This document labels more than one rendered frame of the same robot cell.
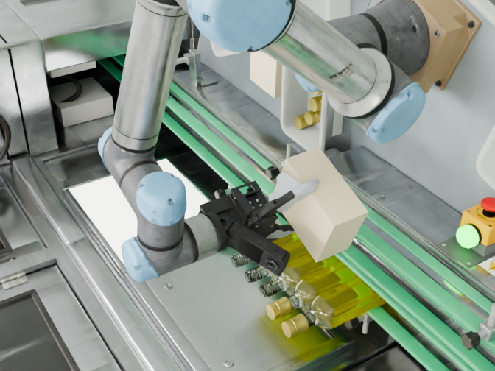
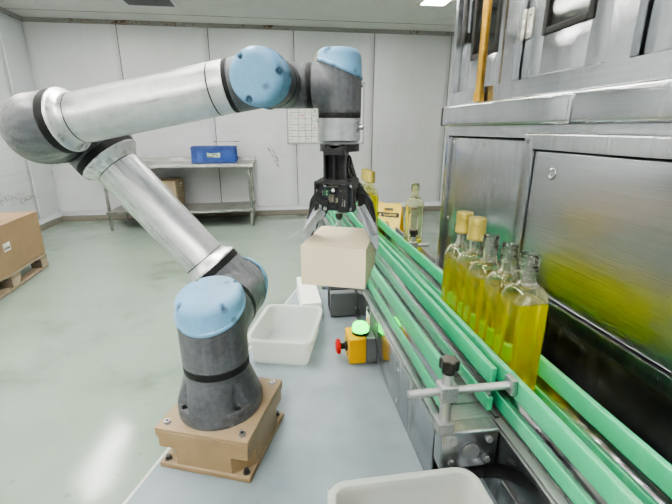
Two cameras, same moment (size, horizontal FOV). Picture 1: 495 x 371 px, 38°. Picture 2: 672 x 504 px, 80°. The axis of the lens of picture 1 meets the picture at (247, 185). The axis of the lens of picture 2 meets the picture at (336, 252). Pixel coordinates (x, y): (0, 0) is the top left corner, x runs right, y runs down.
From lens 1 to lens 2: 1.79 m
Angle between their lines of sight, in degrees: 117
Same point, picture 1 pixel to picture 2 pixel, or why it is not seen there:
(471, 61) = not seen: hidden behind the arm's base
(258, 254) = not seen: hidden behind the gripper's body
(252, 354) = (545, 203)
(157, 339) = (627, 117)
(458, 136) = (318, 395)
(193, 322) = (615, 180)
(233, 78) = not seen: outside the picture
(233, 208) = (328, 175)
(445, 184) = (372, 393)
